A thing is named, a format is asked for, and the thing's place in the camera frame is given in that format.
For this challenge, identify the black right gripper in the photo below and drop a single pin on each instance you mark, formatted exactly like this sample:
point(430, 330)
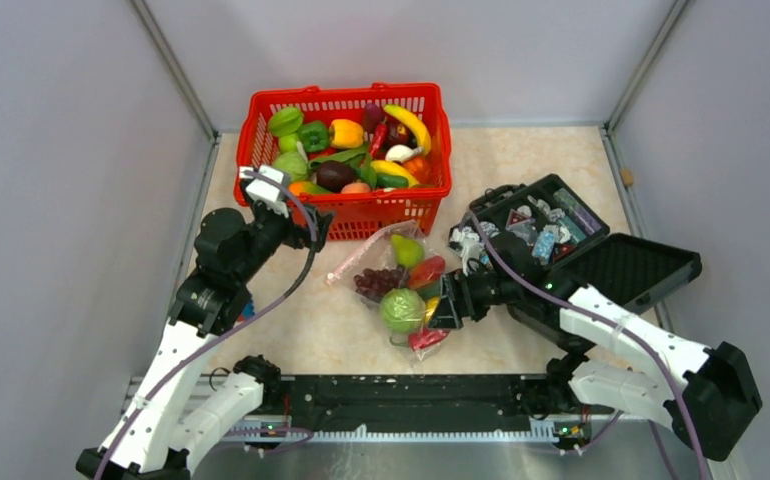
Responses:
point(457, 301)

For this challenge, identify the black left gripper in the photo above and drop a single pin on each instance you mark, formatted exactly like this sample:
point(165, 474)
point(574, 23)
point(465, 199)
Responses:
point(301, 236)

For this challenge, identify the yellow apple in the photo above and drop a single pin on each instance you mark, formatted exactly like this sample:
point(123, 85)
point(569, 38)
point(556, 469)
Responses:
point(430, 308)

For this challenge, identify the red chili pepper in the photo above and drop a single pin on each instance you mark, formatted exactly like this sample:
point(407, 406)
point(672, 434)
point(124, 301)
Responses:
point(425, 338)

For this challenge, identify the round green cabbage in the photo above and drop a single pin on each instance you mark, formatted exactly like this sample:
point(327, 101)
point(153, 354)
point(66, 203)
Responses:
point(402, 311)

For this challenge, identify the orange green mango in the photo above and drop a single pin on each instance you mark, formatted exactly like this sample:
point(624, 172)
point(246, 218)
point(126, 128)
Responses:
point(426, 272)

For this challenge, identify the clear zip top bag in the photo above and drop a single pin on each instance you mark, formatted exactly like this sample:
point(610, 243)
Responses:
point(376, 253)

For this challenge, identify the green pear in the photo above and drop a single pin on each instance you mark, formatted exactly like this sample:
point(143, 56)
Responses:
point(408, 252)

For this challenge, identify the dark purple grape bunch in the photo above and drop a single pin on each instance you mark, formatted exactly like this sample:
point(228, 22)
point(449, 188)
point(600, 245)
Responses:
point(375, 284)

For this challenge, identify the red plastic shopping basket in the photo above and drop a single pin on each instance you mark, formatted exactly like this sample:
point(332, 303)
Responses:
point(358, 216)

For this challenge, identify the small dark green cucumber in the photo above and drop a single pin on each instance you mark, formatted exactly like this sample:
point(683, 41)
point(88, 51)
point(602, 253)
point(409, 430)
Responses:
point(431, 290)

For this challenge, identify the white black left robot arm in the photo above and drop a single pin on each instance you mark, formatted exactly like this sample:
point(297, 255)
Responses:
point(156, 438)

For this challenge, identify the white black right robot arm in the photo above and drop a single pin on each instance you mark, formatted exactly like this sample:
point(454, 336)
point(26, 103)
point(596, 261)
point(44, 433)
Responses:
point(592, 309)

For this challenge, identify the dark avocado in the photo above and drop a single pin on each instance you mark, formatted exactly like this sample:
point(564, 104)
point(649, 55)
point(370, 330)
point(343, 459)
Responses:
point(333, 176)

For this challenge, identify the red blue toy block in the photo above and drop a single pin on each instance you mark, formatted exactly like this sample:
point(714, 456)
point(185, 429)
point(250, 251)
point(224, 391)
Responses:
point(247, 313)

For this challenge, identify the green bell pepper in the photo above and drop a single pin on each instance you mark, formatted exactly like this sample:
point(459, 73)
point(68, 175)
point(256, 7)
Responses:
point(314, 136)

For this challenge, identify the yellow bell pepper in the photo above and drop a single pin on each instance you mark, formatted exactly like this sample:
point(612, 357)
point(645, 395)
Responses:
point(345, 134)

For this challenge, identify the white garlic bulb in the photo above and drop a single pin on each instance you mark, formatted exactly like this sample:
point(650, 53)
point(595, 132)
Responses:
point(402, 153)

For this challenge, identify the black open tool case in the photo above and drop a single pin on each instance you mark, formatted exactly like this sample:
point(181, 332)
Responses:
point(548, 235)

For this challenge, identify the yellow banana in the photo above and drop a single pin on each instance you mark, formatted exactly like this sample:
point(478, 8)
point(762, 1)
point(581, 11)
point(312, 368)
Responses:
point(413, 123)

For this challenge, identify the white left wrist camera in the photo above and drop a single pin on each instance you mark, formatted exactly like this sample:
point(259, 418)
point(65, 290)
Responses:
point(265, 184)

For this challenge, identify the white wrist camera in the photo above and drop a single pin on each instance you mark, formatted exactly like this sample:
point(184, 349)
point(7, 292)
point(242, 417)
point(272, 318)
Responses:
point(265, 184)
point(466, 243)

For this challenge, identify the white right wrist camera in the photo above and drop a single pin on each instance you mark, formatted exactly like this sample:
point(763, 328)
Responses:
point(466, 243)

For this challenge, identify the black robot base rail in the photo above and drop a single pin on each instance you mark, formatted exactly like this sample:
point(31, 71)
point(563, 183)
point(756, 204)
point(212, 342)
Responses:
point(417, 407)

